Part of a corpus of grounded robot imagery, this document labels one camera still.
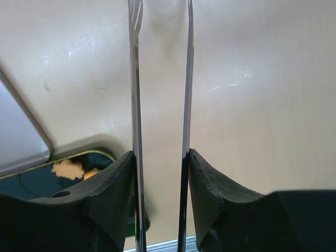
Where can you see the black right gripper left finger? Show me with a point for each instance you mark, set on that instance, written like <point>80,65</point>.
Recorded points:
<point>89,216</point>

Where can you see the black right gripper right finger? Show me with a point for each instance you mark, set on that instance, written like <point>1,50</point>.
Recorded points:
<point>231,217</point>

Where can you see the silver metal tongs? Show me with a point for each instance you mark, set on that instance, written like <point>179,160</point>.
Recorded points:
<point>161,60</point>

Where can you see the large fish-shaped cookie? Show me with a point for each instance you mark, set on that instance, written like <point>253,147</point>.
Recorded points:
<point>91,173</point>

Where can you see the leaf-shaped orange cookie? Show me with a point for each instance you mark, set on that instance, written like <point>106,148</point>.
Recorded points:
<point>68,169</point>

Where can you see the black gold-rimmed tray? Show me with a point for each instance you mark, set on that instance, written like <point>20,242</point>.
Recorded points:
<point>41,181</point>

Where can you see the brown tin lid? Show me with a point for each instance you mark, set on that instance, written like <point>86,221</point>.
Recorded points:
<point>24,143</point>

